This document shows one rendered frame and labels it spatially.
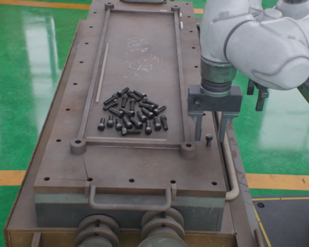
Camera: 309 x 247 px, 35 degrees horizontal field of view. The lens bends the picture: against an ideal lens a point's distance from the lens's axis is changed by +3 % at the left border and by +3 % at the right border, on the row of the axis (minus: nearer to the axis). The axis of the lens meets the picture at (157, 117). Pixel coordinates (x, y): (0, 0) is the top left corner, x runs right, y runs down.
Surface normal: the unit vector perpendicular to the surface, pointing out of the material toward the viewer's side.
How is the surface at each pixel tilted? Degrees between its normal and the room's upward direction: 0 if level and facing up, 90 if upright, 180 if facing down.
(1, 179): 0
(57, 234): 90
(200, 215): 90
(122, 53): 0
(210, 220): 90
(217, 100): 90
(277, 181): 0
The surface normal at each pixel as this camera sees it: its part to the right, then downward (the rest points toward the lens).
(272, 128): 0.04, -0.83
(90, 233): 0.00, 0.55
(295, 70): 0.36, 0.57
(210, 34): -0.83, 0.27
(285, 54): -0.22, -0.32
